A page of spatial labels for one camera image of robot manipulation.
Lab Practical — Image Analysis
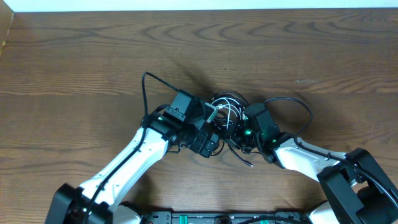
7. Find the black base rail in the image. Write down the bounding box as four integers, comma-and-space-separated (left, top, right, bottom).
118, 202, 324, 224

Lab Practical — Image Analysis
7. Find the white usb cable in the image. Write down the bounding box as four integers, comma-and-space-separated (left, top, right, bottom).
211, 96, 246, 130

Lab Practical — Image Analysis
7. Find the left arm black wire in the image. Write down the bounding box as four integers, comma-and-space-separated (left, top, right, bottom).
82, 71, 181, 224

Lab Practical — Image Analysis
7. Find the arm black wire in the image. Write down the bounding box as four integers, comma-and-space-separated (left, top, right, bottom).
82, 71, 181, 224
263, 96, 398, 209

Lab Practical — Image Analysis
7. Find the black usb cable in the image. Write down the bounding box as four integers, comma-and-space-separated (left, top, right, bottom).
208, 90, 254, 168

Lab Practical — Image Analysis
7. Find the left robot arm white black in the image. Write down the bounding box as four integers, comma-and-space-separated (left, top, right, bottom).
45, 90, 219, 223

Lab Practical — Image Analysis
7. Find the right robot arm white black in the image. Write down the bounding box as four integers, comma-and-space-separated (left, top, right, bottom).
226, 103, 397, 223

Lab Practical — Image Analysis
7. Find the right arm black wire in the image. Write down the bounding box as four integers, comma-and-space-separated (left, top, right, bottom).
263, 96, 398, 209

